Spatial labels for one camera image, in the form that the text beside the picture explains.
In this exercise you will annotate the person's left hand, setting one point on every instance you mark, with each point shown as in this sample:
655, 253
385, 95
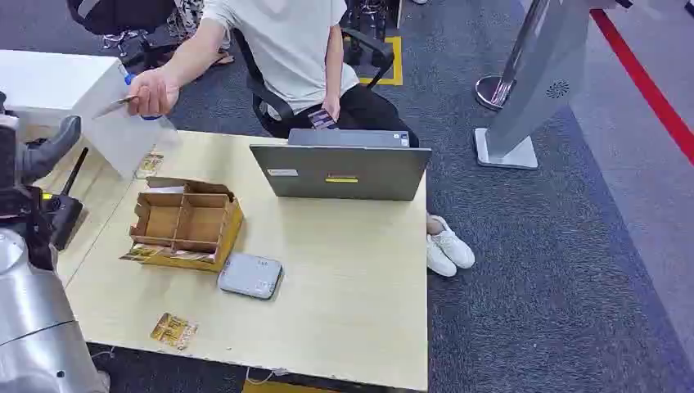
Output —
332, 106

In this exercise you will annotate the person's right hand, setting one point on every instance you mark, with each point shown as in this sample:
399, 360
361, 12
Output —
154, 92

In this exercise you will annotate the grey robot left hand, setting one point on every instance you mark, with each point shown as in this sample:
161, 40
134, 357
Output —
49, 149

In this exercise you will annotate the dark smartphone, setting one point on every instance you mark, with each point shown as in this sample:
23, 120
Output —
321, 119

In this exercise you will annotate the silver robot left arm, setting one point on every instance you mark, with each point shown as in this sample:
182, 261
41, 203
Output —
32, 325

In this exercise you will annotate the clear water bottle blue label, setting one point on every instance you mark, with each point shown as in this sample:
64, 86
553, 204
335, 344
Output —
168, 133

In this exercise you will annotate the black office chair with armrests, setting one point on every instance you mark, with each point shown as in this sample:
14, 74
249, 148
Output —
265, 100

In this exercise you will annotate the white cabinet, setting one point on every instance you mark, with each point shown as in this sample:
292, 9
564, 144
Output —
54, 81

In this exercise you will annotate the grey laptop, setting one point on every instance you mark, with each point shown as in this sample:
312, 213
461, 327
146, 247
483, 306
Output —
341, 173

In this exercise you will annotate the black remote controller with antennas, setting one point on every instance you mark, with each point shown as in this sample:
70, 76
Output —
65, 217

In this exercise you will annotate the seated person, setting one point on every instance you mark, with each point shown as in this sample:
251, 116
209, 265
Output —
287, 49

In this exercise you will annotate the yellow printed card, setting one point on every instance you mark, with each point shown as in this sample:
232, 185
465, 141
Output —
149, 164
173, 330
141, 253

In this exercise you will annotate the person in background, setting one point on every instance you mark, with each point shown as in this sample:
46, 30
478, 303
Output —
187, 21

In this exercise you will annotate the black office chair chrome base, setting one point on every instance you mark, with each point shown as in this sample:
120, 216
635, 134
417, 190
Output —
119, 16

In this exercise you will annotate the wooden card box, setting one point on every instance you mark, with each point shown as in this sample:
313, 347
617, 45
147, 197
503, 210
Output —
184, 222

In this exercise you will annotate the person's white shoe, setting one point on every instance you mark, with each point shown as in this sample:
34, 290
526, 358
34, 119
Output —
438, 260
455, 247

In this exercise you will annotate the grey card reader device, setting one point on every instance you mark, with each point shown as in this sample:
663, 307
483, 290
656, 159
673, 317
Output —
250, 275

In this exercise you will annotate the silver kiosk stand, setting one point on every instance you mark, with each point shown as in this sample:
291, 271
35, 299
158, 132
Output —
542, 81

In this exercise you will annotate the yellow floor tape strip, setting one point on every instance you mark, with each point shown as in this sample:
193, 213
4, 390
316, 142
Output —
282, 388

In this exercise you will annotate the chrome stanchion post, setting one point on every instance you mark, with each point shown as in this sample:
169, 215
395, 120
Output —
493, 89

